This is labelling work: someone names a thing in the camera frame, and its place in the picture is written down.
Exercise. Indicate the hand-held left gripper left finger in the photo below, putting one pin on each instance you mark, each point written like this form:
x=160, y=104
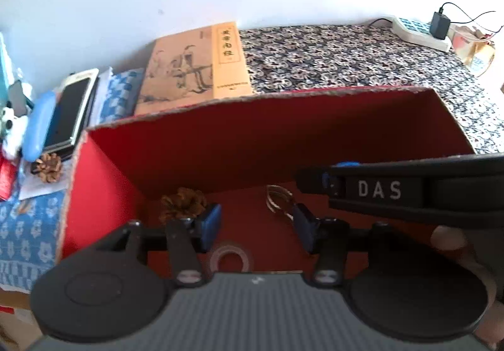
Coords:
x=208, y=225

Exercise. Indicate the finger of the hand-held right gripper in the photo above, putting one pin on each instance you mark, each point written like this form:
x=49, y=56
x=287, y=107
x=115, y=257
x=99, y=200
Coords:
x=313, y=179

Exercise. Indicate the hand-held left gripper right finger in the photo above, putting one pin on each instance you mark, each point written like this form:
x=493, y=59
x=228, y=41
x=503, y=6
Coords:
x=305, y=227

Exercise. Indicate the clear tape roll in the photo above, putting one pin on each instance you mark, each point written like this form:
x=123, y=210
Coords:
x=214, y=258

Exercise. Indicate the brown pine cone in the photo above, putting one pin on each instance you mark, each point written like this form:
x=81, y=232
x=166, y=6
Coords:
x=181, y=203
x=48, y=168

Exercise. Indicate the red brocade cardboard box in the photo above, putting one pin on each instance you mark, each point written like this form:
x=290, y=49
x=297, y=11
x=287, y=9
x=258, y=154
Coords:
x=256, y=138

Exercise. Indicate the person's right hand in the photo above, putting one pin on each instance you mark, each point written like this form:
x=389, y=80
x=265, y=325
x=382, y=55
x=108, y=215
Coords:
x=447, y=238

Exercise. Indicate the black floral tablecloth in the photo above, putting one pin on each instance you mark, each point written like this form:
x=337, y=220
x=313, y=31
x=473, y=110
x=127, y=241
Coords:
x=334, y=59

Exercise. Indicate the yellow clear package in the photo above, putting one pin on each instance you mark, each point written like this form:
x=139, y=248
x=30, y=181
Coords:
x=472, y=55

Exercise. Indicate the orange illustrated book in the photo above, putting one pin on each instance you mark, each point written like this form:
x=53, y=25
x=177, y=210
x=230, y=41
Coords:
x=185, y=71

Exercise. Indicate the white power strip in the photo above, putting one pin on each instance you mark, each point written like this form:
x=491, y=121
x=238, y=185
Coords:
x=409, y=34

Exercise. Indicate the black charger adapter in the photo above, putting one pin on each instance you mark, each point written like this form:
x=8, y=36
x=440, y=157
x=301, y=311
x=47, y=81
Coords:
x=439, y=25

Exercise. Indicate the white framed smartphone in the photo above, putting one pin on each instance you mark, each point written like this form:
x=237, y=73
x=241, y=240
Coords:
x=71, y=110

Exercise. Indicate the white paper sheet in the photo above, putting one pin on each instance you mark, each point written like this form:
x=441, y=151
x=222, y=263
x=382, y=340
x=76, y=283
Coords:
x=33, y=187

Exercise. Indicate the blue patterned cloth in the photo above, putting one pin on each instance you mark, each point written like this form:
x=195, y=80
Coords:
x=27, y=229

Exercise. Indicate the blue glasses case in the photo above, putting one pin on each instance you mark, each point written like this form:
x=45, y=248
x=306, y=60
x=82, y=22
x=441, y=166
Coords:
x=37, y=126

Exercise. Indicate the red packet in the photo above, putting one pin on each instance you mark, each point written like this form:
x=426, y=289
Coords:
x=6, y=177

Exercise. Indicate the white plush toy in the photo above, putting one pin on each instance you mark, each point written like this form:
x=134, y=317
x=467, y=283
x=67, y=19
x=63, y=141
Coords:
x=11, y=128

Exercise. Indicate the light blue box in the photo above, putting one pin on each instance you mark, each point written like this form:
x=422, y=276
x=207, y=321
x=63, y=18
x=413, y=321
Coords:
x=4, y=67

